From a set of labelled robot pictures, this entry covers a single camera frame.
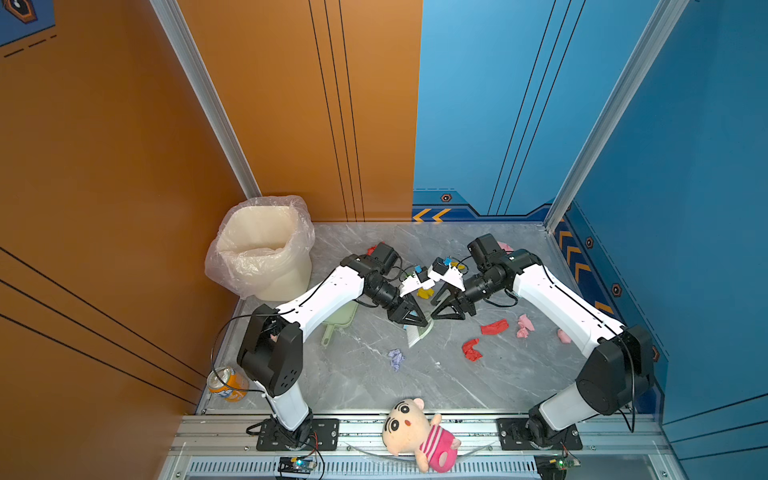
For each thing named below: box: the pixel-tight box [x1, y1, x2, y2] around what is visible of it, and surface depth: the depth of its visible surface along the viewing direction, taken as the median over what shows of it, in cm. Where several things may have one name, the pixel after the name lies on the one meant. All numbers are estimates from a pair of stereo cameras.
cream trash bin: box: [216, 206, 313, 301], surface depth 86 cm
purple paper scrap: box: [388, 348, 405, 372], surface depth 87 cm
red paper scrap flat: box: [480, 318, 510, 335], surface depth 93 cm
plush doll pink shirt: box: [382, 377, 462, 474], surface depth 68 cm
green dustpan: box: [321, 301, 359, 347], surface depth 91 cm
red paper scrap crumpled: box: [462, 338, 483, 362], surface depth 87 cm
